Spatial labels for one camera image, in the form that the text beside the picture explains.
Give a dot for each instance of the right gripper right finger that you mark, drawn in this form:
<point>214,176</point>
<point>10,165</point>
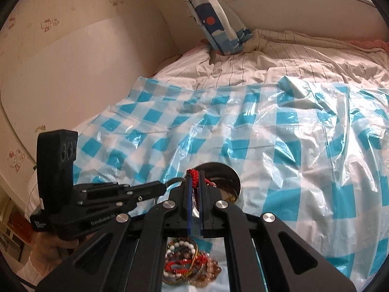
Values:
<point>211,225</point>

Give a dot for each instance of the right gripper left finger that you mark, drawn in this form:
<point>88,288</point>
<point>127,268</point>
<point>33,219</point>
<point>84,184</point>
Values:
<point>181,220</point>

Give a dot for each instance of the person's left hand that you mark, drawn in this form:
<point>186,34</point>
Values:
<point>46,253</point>

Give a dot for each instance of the round metal tin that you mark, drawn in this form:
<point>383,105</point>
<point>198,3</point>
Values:
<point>224,178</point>

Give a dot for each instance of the blue white checkered plastic sheet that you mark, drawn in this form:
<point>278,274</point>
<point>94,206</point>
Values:
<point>314,154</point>

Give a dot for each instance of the white headboard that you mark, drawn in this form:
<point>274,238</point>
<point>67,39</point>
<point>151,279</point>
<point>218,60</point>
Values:
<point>81,74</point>

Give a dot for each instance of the pink striped bed sheet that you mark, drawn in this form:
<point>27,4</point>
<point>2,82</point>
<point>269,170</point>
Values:
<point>269,56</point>

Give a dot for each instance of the blue white patterned curtain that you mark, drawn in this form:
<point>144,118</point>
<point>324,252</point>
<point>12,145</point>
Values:
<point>223,29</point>

